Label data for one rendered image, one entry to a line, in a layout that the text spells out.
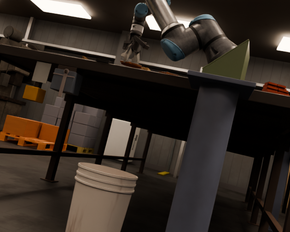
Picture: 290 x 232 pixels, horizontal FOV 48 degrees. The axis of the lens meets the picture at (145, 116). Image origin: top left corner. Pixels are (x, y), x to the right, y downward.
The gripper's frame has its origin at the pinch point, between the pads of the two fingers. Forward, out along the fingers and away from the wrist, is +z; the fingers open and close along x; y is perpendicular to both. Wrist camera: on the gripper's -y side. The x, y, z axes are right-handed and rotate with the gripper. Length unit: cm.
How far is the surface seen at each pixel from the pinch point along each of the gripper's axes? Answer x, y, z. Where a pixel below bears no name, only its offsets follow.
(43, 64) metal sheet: 36, 35, 13
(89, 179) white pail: 39, -28, 64
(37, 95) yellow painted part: 37, 31, 32
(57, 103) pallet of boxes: -316, 491, 16
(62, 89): 32.4, 15.9, 25.6
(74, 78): 29.8, 11.9, 17.7
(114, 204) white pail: 29, -37, 73
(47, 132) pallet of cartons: -225, 374, 77
